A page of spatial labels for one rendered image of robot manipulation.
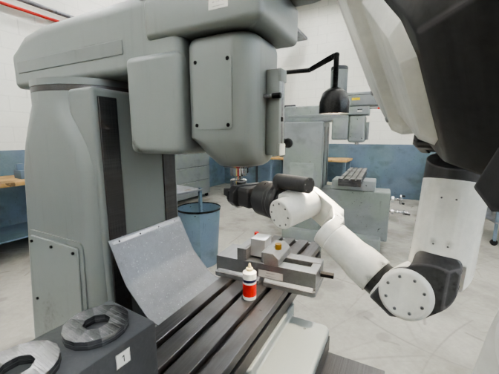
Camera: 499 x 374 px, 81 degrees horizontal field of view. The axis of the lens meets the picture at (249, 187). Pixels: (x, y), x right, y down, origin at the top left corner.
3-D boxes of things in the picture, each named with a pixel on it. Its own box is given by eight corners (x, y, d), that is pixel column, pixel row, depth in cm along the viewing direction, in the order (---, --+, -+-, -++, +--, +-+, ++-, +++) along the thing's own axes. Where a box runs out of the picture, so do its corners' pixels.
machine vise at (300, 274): (324, 276, 99) (325, 245, 97) (314, 298, 86) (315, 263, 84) (234, 258, 114) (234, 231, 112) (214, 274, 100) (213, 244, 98)
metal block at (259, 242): (271, 251, 101) (271, 234, 100) (264, 257, 96) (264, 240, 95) (257, 248, 103) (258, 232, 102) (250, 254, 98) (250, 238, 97)
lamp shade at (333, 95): (355, 112, 69) (356, 85, 67) (326, 112, 67) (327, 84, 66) (340, 114, 76) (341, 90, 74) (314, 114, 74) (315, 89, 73)
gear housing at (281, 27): (298, 47, 80) (300, 8, 79) (261, 15, 59) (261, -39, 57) (200, 61, 96) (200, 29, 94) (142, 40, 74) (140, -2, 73)
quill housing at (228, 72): (282, 162, 86) (284, 47, 80) (250, 170, 68) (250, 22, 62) (227, 160, 95) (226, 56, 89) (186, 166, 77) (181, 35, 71)
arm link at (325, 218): (302, 201, 71) (344, 238, 64) (275, 211, 66) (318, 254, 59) (311, 180, 67) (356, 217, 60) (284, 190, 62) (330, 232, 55)
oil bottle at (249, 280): (258, 295, 87) (258, 261, 85) (252, 303, 84) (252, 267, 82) (246, 292, 89) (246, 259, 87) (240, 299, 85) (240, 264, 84)
